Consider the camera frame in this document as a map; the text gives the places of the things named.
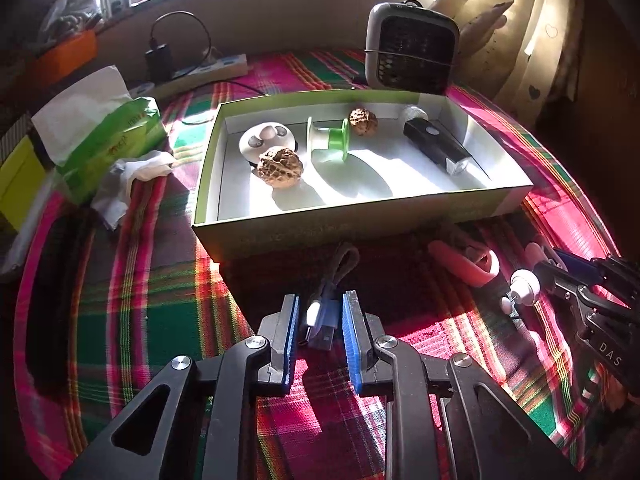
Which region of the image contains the green white cardboard box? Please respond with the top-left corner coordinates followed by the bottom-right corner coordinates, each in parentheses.
top-left (191, 89), bottom-right (535, 263)

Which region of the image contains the cream heart print curtain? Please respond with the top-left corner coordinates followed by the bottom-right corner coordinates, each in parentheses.
top-left (470, 0), bottom-right (601, 121)

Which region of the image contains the pink ear hook clip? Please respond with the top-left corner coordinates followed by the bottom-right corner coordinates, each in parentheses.
top-left (427, 240), bottom-right (501, 288)
top-left (524, 242), bottom-right (551, 268)

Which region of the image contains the green white spool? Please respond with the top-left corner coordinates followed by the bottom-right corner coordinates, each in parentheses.
top-left (306, 116), bottom-right (351, 163)

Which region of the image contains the crumpled white tissue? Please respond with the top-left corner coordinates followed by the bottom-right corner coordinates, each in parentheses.
top-left (91, 152), bottom-right (176, 231)

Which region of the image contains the brown walnut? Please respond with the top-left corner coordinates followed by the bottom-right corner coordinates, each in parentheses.
top-left (348, 107), bottom-right (378, 135)
top-left (256, 146), bottom-right (304, 190)

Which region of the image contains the white power strip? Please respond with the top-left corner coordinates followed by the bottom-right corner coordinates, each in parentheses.
top-left (127, 54), bottom-right (249, 98)

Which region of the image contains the black power adapter with cable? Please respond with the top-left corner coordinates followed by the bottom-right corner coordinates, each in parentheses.
top-left (145, 12), bottom-right (213, 83)

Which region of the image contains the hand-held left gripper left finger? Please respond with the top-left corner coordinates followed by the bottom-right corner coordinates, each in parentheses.
top-left (62, 294), bottom-right (301, 480)

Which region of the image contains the plaid blanket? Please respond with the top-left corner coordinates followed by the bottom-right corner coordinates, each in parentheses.
top-left (12, 49), bottom-right (631, 480)

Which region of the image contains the black bike light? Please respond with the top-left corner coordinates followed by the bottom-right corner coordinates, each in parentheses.
top-left (402, 119), bottom-right (473, 177)

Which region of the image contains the clear plastic bag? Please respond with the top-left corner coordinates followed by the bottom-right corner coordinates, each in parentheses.
top-left (40, 0), bottom-right (106, 41)

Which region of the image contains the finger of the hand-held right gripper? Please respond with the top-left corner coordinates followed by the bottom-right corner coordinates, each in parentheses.
top-left (532, 262), bottom-right (591, 302)
top-left (552, 249), bottom-right (608, 282)

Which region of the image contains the yellow green box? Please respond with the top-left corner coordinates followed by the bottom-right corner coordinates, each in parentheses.
top-left (0, 115), bottom-right (51, 233)

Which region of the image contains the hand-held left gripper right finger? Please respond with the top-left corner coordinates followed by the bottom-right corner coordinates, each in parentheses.
top-left (341, 290), bottom-right (583, 480)

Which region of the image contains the white usb cable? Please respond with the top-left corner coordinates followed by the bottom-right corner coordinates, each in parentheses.
top-left (300, 242), bottom-right (361, 353)

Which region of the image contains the white round earbud case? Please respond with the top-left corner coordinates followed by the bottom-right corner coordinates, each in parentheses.
top-left (239, 122), bottom-right (297, 163)

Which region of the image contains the green tissue pack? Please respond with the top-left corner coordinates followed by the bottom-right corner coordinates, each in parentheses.
top-left (31, 65), bottom-right (168, 206)

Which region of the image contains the white round gadget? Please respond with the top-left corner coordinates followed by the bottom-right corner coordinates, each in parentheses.
top-left (501, 269), bottom-right (542, 318)

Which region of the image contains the grey desk fan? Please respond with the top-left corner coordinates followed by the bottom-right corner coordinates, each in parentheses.
top-left (365, 0), bottom-right (460, 96)

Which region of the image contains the orange box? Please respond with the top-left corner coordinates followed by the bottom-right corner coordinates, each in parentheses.
top-left (32, 30), bottom-right (98, 81)

